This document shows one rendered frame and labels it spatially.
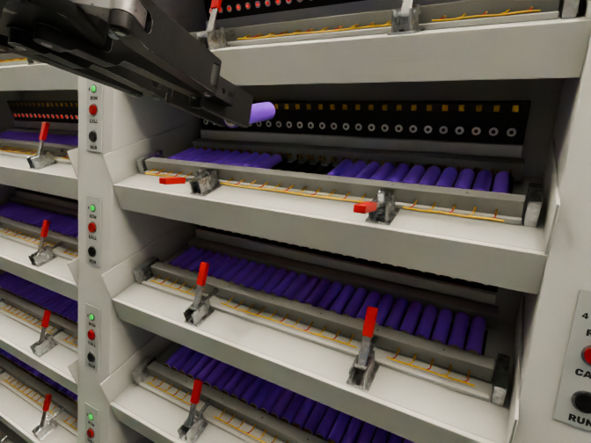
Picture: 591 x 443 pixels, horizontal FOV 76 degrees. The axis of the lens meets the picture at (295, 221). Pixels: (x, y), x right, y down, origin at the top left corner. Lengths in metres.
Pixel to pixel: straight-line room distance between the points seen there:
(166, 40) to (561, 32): 0.32
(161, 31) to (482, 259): 0.33
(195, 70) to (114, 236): 0.49
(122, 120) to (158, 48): 0.47
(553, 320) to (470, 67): 0.25
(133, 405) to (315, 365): 0.39
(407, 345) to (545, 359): 0.16
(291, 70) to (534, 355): 0.39
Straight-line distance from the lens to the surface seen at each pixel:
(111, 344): 0.78
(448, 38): 0.43
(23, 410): 1.21
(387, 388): 0.50
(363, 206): 0.36
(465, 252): 0.41
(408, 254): 0.43
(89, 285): 0.78
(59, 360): 0.97
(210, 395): 0.73
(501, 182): 0.50
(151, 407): 0.79
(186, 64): 0.26
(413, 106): 0.57
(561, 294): 0.41
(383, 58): 0.45
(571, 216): 0.40
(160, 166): 0.68
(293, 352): 0.54
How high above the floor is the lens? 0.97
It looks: 9 degrees down
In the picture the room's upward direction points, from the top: 5 degrees clockwise
